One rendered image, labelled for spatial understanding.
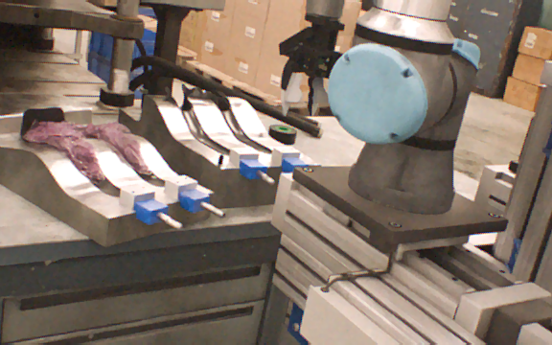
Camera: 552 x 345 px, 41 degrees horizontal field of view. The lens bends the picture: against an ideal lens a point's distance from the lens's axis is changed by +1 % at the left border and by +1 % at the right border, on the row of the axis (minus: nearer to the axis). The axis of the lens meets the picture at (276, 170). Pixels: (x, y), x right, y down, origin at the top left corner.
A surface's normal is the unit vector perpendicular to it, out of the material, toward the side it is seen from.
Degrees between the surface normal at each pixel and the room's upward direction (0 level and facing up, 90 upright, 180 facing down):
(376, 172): 72
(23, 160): 90
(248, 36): 94
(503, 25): 90
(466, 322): 90
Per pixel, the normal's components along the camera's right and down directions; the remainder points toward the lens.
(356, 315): 0.18, -0.93
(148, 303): 0.56, 0.37
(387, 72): -0.52, 0.30
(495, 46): -0.76, 0.06
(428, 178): 0.29, 0.06
